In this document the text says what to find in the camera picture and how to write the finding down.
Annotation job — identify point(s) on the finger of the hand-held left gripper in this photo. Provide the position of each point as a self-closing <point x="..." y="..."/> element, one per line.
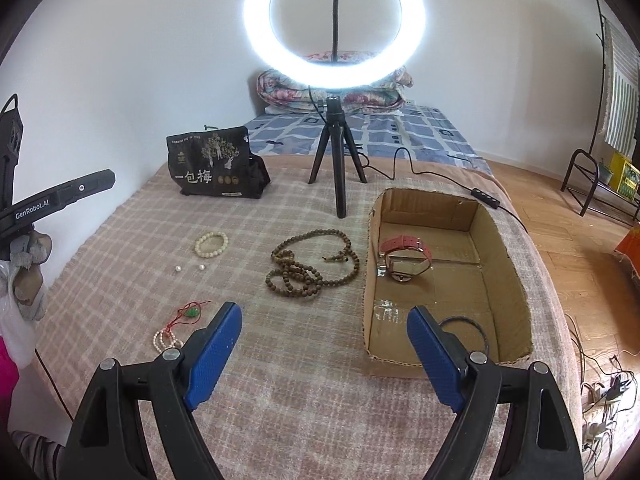
<point x="9" y="170"/>

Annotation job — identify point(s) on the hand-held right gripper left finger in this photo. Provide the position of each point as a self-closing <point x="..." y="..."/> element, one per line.
<point x="215" y="355"/>

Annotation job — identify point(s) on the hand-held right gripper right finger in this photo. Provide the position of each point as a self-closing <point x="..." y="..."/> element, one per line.
<point x="435" y="360"/>

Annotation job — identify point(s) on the cardboard box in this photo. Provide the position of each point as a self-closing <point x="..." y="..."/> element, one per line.
<point x="475" y="290"/>

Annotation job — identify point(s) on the person's left hand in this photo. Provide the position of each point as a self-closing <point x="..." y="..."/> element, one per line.
<point x="27" y="280"/>

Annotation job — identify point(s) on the thin black bangle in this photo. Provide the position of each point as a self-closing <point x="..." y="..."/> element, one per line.
<point x="462" y="317"/>

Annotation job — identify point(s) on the pink plaid blanket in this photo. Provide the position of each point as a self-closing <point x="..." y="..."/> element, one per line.
<point x="300" y="385"/>

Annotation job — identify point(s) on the white plastic cloth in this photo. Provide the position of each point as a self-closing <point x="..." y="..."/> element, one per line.
<point x="12" y="325"/>

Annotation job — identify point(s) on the black snack bag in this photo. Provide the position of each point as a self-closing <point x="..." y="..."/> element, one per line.
<point x="210" y="170"/>

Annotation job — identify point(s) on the white power strip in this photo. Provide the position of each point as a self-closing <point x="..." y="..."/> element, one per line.
<point x="592" y="391"/>

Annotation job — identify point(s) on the pink cloth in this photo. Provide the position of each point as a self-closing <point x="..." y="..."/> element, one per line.
<point x="6" y="380"/>

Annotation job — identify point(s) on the person's striped clothing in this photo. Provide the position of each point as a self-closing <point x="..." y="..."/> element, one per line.
<point x="35" y="445"/>

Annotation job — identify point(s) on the black mini tripod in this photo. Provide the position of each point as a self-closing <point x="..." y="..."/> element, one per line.
<point x="340" y="170"/>

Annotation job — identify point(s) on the orange floral tablecloth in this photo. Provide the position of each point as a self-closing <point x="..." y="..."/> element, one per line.
<point x="631" y="250"/>

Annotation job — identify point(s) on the blue patterned bedsheet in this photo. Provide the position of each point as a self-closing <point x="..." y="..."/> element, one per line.
<point x="425" y="135"/>

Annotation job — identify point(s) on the black metal coat rack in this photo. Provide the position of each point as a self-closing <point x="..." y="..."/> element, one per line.
<point x="575" y="170"/>

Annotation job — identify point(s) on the folded floral quilt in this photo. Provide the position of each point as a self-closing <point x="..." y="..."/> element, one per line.
<point x="285" y="95"/>

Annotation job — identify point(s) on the small potted plant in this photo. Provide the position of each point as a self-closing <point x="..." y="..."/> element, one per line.
<point x="605" y="172"/>

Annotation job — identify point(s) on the yellow box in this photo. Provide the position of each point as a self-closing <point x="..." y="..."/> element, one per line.
<point x="625" y="175"/>

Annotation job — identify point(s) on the striped hanging cloth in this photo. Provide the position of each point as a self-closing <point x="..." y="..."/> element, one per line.
<point x="625" y="90"/>

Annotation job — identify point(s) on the black gooseneck phone holder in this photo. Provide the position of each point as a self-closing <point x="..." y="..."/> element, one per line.
<point x="332" y="20"/>

